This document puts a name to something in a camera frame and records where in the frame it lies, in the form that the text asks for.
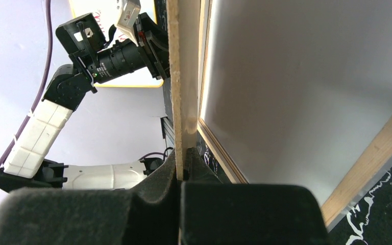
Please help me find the black marble pattern mat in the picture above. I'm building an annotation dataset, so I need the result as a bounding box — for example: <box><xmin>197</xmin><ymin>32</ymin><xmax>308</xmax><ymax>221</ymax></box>
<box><xmin>154</xmin><ymin>0</ymin><xmax>392</xmax><ymax>245</ymax></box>

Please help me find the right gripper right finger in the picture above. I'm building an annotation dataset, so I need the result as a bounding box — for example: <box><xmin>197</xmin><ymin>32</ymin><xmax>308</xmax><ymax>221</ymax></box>
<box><xmin>180</xmin><ymin>148</ymin><xmax>330</xmax><ymax>244</ymax></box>

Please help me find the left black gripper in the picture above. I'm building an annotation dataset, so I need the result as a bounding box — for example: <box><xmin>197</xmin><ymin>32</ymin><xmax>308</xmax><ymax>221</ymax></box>
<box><xmin>91</xmin><ymin>30</ymin><xmax>170</xmax><ymax>84</ymax></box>

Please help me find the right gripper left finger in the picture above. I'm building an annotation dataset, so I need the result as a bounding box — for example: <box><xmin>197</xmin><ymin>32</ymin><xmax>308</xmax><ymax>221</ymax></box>
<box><xmin>0</xmin><ymin>152</ymin><xmax>178</xmax><ymax>244</ymax></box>

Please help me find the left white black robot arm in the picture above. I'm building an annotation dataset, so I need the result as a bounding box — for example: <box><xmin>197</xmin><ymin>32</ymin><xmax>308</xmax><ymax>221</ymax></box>
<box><xmin>0</xmin><ymin>13</ymin><xmax>170</xmax><ymax>192</ymax></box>

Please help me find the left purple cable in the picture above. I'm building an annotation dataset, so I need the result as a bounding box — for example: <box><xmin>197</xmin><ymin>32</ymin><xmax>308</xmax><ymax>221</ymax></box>
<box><xmin>0</xmin><ymin>0</ymin><xmax>54</xmax><ymax>210</ymax></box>

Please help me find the yellow rimmed whiteboard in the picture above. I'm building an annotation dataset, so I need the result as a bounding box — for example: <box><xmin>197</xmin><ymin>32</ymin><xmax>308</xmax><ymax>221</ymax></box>
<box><xmin>69</xmin><ymin>0</ymin><xmax>163</xmax><ymax>88</ymax></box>

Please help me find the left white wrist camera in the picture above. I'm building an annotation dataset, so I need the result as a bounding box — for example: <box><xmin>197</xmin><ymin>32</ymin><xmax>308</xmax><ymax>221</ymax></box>
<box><xmin>114</xmin><ymin>0</ymin><xmax>141</xmax><ymax>46</ymax></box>

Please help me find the brown fibreboard backing board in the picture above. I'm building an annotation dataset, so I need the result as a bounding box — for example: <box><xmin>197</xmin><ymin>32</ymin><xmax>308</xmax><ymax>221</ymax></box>
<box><xmin>166</xmin><ymin>1</ymin><xmax>200</xmax><ymax>181</ymax></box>

